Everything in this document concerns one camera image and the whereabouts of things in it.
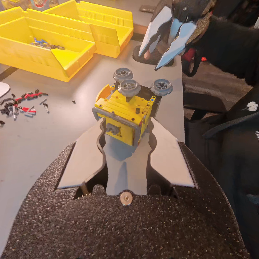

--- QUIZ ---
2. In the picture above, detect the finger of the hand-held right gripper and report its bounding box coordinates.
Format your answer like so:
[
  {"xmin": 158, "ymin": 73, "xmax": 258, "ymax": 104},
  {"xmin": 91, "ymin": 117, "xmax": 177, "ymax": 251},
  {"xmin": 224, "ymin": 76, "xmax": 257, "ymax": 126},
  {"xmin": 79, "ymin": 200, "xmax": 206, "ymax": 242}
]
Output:
[
  {"xmin": 138, "ymin": 6, "xmax": 173, "ymax": 58},
  {"xmin": 154, "ymin": 23, "xmax": 197, "ymax": 71}
]

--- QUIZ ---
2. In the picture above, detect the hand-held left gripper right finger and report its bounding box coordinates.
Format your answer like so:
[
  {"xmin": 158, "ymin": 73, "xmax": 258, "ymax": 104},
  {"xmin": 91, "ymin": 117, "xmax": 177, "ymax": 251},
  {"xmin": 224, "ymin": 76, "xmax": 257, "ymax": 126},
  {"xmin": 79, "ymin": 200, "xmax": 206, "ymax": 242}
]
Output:
[{"xmin": 146, "ymin": 117, "xmax": 195, "ymax": 195}]

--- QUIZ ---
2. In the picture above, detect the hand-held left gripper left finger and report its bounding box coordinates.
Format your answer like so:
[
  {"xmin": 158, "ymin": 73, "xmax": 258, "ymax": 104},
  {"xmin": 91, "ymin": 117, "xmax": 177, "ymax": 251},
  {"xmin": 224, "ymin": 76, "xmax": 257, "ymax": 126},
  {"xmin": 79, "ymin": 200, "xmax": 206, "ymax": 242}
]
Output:
[{"xmin": 57, "ymin": 119, "xmax": 108, "ymax": 196}]

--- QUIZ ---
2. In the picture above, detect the yellow brick toy truck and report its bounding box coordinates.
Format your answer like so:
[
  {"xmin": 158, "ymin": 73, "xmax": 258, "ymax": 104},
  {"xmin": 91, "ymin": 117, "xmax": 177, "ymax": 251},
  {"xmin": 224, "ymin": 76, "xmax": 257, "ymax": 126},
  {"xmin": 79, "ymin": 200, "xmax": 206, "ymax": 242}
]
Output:
[{"xmin": 92, "ymin": 68, "xmax": 174, "ymax": 147}]

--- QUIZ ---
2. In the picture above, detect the pale grey desk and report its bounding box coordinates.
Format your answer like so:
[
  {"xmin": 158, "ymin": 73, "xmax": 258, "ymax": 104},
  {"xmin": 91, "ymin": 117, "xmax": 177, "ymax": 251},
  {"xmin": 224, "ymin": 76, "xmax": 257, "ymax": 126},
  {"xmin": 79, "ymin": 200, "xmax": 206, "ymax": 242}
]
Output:
[{"xmin": 0, "ymin": 6, "xmax": 185, "ymax": 243}]

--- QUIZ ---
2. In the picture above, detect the red and black backpack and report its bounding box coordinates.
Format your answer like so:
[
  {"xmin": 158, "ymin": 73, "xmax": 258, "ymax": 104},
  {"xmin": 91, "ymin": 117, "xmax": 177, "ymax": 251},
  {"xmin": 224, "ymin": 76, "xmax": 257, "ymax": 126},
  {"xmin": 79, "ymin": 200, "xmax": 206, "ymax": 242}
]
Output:
[{"xmin": 182, "ymin": 48, "xmax": 207, "ymax": 77}]

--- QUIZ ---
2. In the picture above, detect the pile of small brick parts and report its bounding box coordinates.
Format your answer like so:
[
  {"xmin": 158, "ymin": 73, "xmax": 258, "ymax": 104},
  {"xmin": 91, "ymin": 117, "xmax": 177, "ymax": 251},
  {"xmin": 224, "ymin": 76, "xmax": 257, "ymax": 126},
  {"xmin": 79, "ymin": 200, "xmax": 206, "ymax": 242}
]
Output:
[{"xmin": 0, "ymin": 89, "xmax": 49, "ymax": 126}]

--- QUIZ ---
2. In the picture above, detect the white oval board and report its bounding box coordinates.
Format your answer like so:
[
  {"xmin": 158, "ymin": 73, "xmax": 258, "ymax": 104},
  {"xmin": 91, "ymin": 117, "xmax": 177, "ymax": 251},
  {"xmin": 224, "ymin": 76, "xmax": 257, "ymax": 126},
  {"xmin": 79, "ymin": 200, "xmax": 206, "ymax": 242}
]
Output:
[{"xmin": 0, "ymin": 81, "xmax": 10, "ymax": 99}]

